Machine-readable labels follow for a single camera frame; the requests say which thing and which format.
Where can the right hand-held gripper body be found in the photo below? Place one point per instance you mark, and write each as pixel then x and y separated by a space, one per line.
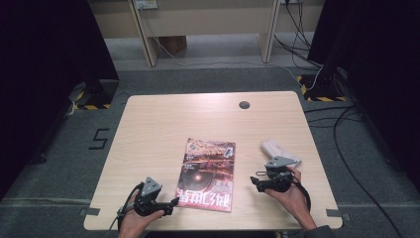
pixel 277 178

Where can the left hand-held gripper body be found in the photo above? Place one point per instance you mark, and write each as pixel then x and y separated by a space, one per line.
pixel 148 201

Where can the white cloth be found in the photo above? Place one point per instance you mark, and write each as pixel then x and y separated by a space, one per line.
pixel 274 147

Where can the glossy magazine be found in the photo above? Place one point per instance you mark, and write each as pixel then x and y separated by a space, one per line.
pixel 204 172

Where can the person's left hand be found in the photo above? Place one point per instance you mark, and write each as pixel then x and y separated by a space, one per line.
pixel 133 223

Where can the person's right hand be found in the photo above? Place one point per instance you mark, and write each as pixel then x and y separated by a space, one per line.
pixel 295 198

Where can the grey tape strip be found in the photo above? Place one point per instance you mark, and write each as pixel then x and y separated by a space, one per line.
pixel 89 211
pixel 336 214

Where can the hazard-taped black stand base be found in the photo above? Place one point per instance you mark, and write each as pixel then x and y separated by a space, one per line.
pixel 322 91
pixel 99 94

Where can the black curtain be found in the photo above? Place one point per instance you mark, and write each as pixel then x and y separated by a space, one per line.
pixel 379 66
pixel 49 82

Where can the brown cardboard box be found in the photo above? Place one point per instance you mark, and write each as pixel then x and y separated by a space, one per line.
pixel 172 44

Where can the white power socket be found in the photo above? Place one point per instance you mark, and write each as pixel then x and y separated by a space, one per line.
pixel 146 4

